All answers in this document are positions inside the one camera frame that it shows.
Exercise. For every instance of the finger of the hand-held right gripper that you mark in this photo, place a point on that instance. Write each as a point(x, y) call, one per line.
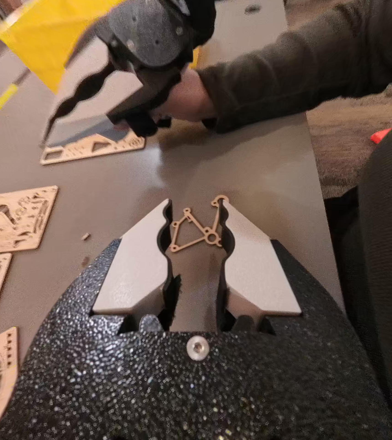
point(106, 99)
point(86, 62)

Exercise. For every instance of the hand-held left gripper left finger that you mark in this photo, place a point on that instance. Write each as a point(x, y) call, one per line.
point(134, 275)

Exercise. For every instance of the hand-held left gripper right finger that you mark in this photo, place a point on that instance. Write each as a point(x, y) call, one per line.
point(254, 275)

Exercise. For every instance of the wooden bicycle frame part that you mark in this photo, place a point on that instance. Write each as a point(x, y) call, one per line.
point(189, 243)

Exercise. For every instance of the wooden sheet with triangle cutouts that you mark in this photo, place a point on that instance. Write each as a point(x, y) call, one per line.
point(75, 157)

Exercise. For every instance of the wooden sheet with frame cutout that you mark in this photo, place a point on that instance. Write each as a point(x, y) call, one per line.
point(50, 197)

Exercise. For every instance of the person's right forearm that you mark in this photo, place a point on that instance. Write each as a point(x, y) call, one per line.
point(302, 62)

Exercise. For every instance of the person's right hand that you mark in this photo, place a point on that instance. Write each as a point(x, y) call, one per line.
point(189, 99)

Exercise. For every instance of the yellow plastic bin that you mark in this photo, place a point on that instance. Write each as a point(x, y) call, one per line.
point(44, 34)

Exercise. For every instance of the person's leg in dark trousers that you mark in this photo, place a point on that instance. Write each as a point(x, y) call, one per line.
point(388, 275)

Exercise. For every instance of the red plastic piece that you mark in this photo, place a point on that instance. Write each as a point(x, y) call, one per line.
point(379, 136)

